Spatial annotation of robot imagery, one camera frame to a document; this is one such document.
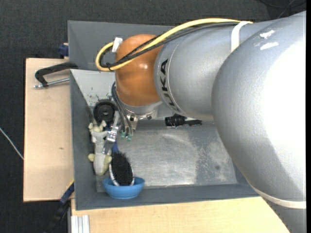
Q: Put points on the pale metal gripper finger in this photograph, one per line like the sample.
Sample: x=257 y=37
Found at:
x=108 y=136
x=113 y=136

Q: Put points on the pale plush toy animal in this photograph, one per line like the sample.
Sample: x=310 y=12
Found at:
x=100 y=162

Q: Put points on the black hairbrush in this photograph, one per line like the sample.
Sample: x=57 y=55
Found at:
x=121 y=167

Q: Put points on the grey metal bin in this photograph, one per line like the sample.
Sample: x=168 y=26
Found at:
x=170 y=154

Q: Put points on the blue bowl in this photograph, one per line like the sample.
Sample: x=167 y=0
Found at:
x=124 y=192

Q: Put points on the brown cardboard board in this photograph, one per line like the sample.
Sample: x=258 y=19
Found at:
x=46 y=135

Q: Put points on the black cylinder on white bracket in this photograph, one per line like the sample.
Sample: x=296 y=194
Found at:
x=173 y=121

